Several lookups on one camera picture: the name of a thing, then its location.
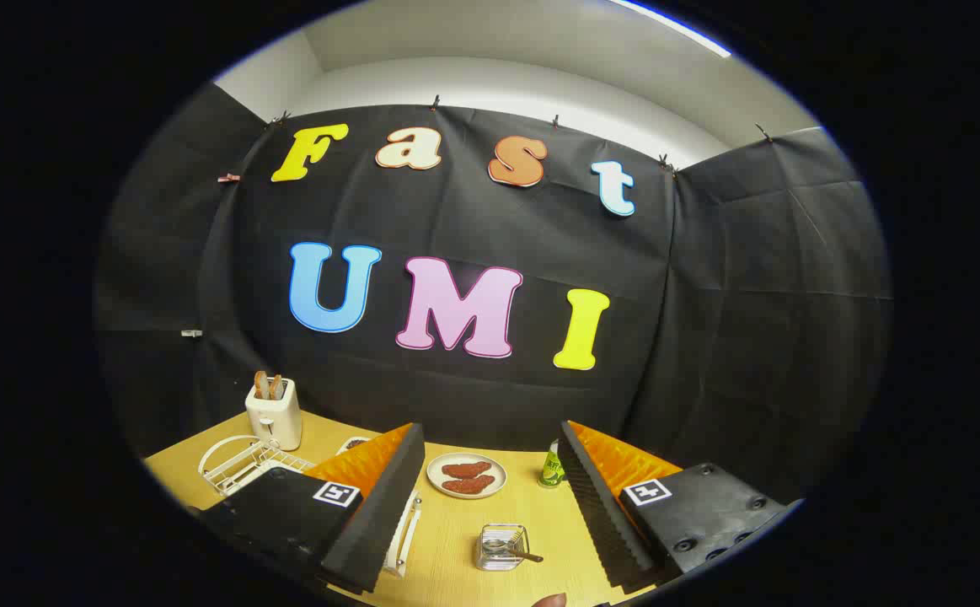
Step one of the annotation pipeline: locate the green label drink bottle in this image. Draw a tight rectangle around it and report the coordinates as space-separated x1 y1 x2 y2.
538 438 570 490

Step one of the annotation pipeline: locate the white toaster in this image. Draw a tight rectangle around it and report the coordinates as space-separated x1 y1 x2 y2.
244 378 303 452

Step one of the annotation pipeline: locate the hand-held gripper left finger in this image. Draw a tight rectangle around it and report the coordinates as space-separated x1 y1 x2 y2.
189 422 427 595

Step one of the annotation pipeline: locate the black backdrop cloth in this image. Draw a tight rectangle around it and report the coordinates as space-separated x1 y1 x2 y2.
94 83 893 498

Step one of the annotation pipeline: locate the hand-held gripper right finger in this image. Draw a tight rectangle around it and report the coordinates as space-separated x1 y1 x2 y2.
557 420 804 591

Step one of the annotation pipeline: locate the metal wire basket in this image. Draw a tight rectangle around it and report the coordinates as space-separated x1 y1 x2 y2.
474 524 529 572

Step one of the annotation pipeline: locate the white wire dish rack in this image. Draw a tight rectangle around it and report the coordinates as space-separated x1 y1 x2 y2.
197 434 423 578

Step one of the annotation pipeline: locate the beige plate with meat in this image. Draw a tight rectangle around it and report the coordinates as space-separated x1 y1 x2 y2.
426 453 508 500

